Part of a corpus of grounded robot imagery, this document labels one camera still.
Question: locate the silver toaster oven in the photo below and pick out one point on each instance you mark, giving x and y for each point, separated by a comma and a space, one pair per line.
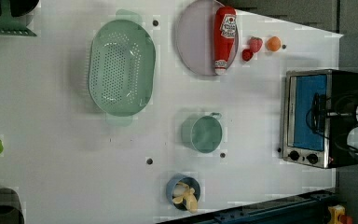
318, 114

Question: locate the light red strawberry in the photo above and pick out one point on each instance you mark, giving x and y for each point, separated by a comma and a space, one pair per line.
255, 44

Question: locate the red ketchup bottle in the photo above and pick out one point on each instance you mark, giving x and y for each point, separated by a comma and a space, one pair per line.
224, 33

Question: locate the green perforated colander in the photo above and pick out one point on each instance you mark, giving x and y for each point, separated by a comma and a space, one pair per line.
121, 68

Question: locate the blue cup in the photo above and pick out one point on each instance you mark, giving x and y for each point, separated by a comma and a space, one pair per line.
192, 182

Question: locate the yellow banana peel toy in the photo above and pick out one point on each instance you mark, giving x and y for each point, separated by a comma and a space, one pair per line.
184, 194

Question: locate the orange fruit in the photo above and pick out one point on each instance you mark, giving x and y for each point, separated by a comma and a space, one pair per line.
274, 44

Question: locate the green cup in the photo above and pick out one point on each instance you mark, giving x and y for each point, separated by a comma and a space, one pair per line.
202, 133

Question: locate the grey round plate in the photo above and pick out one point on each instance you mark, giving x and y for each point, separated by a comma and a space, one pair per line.
194, 37

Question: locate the dark grey cup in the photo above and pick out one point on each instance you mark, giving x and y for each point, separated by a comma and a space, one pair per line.
10, 207

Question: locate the dark red strawberry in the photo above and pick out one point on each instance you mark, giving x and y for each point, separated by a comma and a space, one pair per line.
247, 55

